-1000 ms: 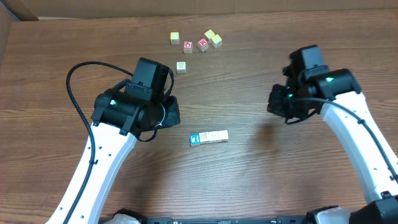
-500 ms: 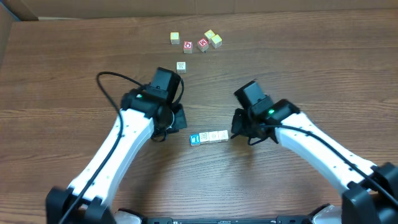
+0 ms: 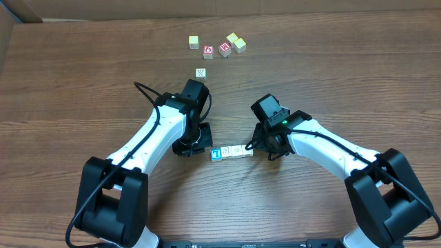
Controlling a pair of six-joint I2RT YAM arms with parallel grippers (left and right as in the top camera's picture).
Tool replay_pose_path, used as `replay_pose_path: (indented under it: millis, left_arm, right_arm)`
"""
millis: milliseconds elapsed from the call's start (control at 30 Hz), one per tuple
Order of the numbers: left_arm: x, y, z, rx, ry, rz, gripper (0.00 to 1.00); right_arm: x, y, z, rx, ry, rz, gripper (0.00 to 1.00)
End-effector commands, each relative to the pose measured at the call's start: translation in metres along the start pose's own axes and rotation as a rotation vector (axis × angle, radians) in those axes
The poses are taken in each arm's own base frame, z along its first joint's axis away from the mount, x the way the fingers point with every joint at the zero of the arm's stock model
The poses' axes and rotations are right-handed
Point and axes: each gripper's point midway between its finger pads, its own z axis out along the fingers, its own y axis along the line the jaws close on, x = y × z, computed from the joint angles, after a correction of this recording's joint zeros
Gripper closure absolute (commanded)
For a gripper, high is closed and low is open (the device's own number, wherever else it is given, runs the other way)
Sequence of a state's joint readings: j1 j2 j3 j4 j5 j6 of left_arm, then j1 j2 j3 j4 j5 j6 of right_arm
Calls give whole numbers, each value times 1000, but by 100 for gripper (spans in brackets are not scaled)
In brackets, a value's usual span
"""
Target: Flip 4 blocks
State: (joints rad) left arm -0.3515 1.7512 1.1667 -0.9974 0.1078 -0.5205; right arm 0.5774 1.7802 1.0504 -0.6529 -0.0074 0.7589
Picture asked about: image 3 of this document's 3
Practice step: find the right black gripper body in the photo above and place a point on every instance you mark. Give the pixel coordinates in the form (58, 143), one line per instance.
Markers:
(269, 145)

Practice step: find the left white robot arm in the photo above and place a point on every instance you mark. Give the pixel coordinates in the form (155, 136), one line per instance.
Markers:
(112, 199)

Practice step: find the yellow block upper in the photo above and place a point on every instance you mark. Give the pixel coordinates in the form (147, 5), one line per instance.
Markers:
(231, 38)

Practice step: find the red framed block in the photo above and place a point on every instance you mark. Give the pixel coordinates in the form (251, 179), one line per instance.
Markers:
(237, 151)

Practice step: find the yellow block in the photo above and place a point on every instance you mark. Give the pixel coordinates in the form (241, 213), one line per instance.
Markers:
(193, 42)
(240, 45)
(231, 38)

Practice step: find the red block letter E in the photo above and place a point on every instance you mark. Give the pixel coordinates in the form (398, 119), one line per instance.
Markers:
(225, 49)

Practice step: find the yellow block far left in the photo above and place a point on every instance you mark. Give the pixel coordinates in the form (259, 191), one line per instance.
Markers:
(193, 42)

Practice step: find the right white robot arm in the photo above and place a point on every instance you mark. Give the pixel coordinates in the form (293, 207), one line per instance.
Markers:
(386, 196)

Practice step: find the white patterned block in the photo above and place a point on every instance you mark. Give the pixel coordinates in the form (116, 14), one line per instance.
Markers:
(226, 152)
(200, 74)

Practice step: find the yellow block right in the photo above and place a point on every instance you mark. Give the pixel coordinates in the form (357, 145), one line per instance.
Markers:
(240, 45)

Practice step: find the blue letter block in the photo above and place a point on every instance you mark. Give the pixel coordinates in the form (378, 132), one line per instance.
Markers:
(216, 154)

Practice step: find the plain white block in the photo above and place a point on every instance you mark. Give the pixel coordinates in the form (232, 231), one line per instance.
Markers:
(247, 152)

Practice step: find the red block letter left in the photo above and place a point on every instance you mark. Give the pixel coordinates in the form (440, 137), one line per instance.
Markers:
(208, 52)

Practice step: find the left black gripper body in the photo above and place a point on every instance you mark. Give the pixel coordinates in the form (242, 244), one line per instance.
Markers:
(193, 139)

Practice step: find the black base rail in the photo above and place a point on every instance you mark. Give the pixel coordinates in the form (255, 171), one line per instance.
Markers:
(311, 243)

